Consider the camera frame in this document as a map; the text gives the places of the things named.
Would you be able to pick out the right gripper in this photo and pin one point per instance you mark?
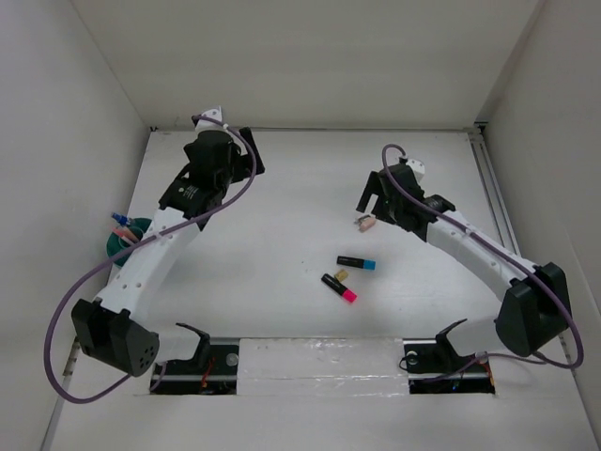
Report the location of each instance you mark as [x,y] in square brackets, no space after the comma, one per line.
[378,209]

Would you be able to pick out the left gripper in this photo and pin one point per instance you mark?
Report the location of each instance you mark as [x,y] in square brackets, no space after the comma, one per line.
[244,166]

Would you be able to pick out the clear bottle blue cap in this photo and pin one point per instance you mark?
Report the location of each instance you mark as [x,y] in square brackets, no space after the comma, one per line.
[121,219]

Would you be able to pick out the pink slim highlighter pen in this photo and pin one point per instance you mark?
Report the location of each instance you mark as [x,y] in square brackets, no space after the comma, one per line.
[124,238]

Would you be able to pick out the red slim highlighter pen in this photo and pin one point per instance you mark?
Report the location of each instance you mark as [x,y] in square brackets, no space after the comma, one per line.
[125,234]

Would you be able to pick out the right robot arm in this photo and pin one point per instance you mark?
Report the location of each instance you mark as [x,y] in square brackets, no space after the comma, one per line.
[534,299]

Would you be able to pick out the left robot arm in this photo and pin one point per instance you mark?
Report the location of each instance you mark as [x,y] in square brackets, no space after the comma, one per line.
[112,328]

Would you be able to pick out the black highlighter blue cap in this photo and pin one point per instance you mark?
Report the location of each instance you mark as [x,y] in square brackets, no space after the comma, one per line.
[356,262]

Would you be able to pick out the black highlighter pink cap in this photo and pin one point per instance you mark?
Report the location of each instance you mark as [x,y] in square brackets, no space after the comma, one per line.
[340,289]

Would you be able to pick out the teal round organizer container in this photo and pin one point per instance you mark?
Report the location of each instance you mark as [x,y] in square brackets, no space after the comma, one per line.
[116,244]

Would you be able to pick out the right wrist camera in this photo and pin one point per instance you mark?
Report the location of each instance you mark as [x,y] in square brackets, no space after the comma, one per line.
[417,167]

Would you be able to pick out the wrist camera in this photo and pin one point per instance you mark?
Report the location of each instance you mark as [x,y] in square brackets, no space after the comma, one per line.
[417,167]
[211,119]

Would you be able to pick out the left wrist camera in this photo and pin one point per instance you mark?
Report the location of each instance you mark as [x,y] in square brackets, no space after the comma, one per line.
[211,119]

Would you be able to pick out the aluminium rail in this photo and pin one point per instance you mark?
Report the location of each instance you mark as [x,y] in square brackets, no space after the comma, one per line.
[501,219]

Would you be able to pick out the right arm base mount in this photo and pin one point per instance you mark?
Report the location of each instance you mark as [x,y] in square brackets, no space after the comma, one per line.
[433,367]

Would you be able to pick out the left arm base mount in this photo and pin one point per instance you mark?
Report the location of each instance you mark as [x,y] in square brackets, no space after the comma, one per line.
[211,371]

